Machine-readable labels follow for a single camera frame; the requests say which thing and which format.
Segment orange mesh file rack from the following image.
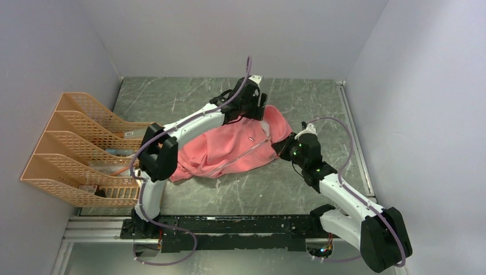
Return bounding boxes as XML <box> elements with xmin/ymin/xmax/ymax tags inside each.
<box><xmin>21</xmin><ymin>92</ymin><xmax>149</xmax><ymax>207</ymax></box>

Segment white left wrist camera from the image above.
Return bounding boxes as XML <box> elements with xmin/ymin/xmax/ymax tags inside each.
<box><xmin>248</xmin><ymin>75</ymin><xmax>263</xmax><ymax>87</ymax></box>

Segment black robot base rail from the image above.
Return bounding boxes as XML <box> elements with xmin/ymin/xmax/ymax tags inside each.
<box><xmin>119</xmin><ymin>214</ymin><xmax>330</xmax><ymax>253</ymax></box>

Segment pink zip-up jacket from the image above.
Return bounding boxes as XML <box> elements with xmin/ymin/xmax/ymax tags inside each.
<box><xmin>170</xmin><ymin>105</ymin><xmax>292</xmax><ymax>183</ymax></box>

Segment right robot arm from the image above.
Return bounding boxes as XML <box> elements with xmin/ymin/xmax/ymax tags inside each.
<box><xmin>272</xmin><ymin>132</ymin><xmax>413</xmax><ymax>273</ymax></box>

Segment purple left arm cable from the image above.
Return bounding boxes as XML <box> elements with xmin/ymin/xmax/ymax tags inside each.
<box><xmin>129</xmin><ymin>56</ymin><xmax>253</xmax><ymax>229</ymax></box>

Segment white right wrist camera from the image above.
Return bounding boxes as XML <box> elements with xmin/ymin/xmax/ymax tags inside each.
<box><xmin>295</xmin><ymin>121</ymin><xmax>317</xmax><ymax>140</ymax></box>

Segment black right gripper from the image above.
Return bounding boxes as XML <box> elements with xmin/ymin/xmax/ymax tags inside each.
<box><xmin>272</xmin><ymin>132</ymin><xmax>307</xmax><ymax>169</ymax></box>

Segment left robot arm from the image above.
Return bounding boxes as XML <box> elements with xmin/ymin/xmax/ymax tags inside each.
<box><xmin>129</xmin><ymin>75</ymin><xmax>267</xmax><ymax>238</ymax></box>

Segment aluminium table frame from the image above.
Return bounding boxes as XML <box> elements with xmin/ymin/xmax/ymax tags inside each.
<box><xmin>51</xmin><ymin>214</ymin><xmax>407</xmax><ymax>275</ymax></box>

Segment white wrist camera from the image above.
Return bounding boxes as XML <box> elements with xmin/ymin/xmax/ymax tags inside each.
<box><xmin>248</xmin><ymin>75</ymin><xmax>263</xmax><ymax>87</ymax></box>
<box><xmin>295</xmin><ymin>121</ymin><xmax>317</xmax><ymax>140</ymax></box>

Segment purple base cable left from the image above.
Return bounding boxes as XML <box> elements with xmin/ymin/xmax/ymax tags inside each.
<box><xmin>132</xmin><ymin>223</ymin><xmax>198</xmax><ymax>266</ymax></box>

